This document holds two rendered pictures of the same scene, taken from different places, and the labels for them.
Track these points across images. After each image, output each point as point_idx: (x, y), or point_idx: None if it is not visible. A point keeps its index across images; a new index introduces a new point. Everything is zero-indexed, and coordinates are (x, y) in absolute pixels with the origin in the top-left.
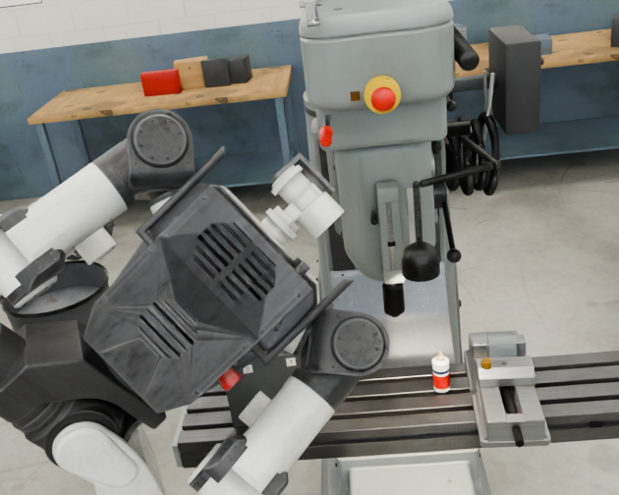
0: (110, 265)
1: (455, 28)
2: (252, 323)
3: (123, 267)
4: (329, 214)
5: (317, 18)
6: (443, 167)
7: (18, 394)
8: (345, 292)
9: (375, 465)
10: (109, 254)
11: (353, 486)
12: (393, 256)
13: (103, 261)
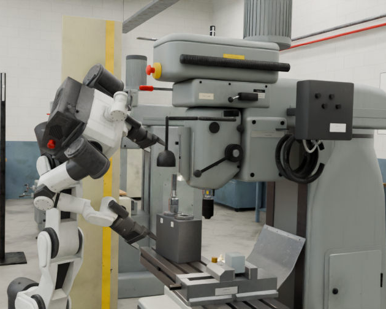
0: None
1: (233, 58)
2: (48, 119)
3: None
4: (113, 108)
5: (145, 37)
6: (323, 176)
7: (38, 138)
8: (263, 237)
9: (170, 297)
10: None
11: (153, 296)
12: (179, 164)
13: None
